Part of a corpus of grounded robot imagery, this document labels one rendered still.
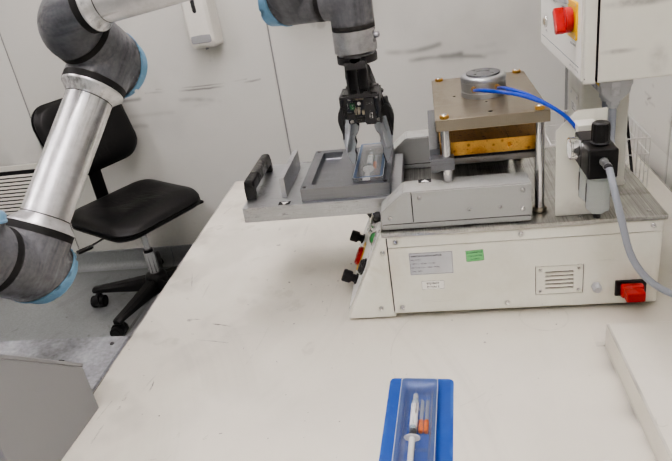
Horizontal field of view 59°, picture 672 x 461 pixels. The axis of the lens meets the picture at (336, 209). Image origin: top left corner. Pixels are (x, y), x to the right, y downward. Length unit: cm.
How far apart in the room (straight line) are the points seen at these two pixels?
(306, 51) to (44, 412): 193
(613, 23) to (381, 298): 58
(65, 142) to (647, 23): 96
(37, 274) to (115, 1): 47
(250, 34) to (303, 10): 159
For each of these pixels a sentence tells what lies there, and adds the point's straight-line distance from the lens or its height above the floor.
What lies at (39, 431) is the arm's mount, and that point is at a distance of 101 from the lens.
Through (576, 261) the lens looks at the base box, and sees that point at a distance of 109.
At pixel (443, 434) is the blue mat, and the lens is 92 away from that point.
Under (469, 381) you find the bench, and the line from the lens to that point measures 99.
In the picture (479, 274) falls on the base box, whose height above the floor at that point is 84.
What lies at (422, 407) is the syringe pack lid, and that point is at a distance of 92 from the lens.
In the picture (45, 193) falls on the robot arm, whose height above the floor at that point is 107.
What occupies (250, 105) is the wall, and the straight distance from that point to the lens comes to 272.
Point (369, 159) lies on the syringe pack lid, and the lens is 116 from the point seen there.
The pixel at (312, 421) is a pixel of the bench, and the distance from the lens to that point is 96.
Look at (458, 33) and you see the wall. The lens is 257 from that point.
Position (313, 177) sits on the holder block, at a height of 99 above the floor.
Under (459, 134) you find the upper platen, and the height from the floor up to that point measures 106.
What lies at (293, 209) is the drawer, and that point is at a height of 96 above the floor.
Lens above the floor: 141
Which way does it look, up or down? 25 degrees down
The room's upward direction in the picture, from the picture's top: 9 degrees counter-clockwise
